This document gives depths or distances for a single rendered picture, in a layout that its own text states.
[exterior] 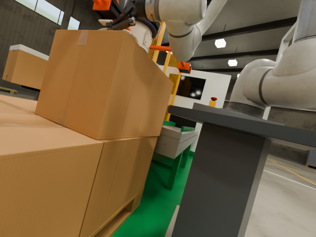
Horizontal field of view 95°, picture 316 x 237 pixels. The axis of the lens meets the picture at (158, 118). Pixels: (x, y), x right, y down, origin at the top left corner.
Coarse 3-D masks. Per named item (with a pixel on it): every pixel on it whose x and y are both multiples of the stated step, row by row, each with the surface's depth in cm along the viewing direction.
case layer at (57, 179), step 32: (0, 96) 90; (0, 128) 38; (32, 128) 45; (64, 128) 55; (0, 160) 26; (32, 160) 31; (64, 160) 38; (96, 160) 50; (128, 160) 73; (0, 192) 27; (32, 192) 33; (64, 192) 41; (96, 192) 55; (128, 192) 84; (0, 224) 29; (32, 224) 35; (64, 224) 44; (96, 224) 61
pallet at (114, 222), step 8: (136, 200) 100; (120, 208) 79; (128, 208) 96; (112, 216) 72; (120, 216) 90; (128, 216) 94; (104, 224) 67; (112, 224) 82; (120, 224) 85; (96, 232) 62; (104, 232) 76; (112, 232) 77
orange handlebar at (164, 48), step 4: (96, 0) 58; (104, 0) 57; (104, 4) 59; (128, 28) 74; (132, 32) 77; (152, 48) 87; (156, 48) 86; (160, 48) 85; (164, 48) 84; (168, 48) 83; (184, 64) 100
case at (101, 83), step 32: (64, 32) 63; (96, 32) 56; (64, 64) 61; (96, 64) 54; (128, 64) 56; (64, 96) 60; (96, 96) 53; (128, 96) 61; (160, 96) 90; (96, 128) 52; (128, 128) 67; (160, 128) 104
